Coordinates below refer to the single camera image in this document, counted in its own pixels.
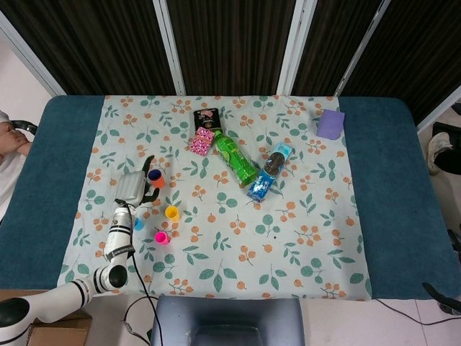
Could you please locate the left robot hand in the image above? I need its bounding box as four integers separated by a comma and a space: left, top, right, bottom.
115, 155, 161, 208

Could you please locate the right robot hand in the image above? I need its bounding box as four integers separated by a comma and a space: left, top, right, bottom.
421, 229, 461, 318

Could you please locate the orange plastic cup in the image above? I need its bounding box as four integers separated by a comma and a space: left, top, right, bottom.
147, 169, 167, 189

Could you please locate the pink patterned box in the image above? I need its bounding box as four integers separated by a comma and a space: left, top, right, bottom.
189, 126, 216, 157

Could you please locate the black snack packet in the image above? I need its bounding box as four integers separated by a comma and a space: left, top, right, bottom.
192, 107, 223, 140

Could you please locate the green drink bottle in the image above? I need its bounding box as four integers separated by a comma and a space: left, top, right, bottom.
214, 130, 260, 189

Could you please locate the floral white tablecloth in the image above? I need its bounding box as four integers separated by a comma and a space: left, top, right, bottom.
57, 94, 373, 301

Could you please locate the seated person in white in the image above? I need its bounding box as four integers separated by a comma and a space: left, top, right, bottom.
0, 110, 34, 225

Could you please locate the teal table cover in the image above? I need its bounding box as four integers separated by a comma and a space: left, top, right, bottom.
0, 94, 455, 301

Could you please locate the blue cookie package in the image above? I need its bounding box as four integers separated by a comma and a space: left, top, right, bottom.
246, 141, 294, 200

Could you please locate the black trouser leg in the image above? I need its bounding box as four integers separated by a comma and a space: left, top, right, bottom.
434, 142, 461, 174

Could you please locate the dark folding screen panel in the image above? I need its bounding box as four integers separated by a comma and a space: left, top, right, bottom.
334, 0, 461, 127
277, 0, 392, 97
0, 0, 187, 97
153, 0, 318, 97

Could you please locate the white sneaker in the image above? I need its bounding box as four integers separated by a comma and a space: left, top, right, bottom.
427, 131, 453, 176

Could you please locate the brown cardboard box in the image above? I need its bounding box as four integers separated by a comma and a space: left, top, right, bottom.
0, 288, 93, 346

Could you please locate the purple foam cube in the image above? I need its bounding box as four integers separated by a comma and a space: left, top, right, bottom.
315, 108, 346, 141

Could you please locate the black floor cable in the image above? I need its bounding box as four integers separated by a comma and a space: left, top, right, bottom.
373, 298, 461, 327

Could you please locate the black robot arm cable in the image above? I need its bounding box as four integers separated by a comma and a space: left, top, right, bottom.
114, 197, 161, 346

